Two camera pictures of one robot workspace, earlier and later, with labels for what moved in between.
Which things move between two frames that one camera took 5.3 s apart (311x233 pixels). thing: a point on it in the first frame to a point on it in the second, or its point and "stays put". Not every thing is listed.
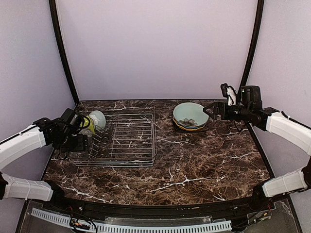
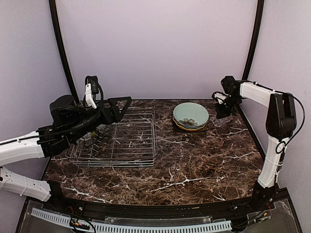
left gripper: [79, 142] to [108, 112]
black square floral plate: [202, 130] stays put
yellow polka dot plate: [187, 129] stays put
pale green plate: [189, 114] stays put
